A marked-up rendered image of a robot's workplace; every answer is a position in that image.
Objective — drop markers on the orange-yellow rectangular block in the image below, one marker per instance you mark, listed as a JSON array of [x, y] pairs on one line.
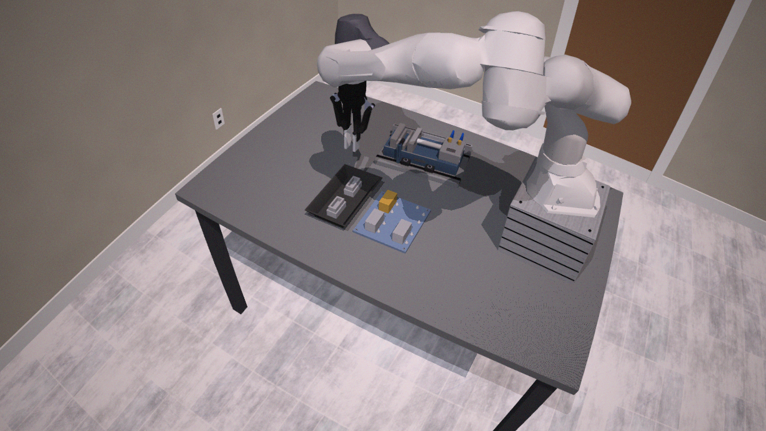
[[387, 201]]

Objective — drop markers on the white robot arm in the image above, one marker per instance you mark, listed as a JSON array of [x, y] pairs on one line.
[[518, 82]]

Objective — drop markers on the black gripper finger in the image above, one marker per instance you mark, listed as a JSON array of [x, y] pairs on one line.
[[360, 127], [345, 116]]

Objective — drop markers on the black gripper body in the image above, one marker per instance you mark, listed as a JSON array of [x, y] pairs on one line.
[[355, 92]]

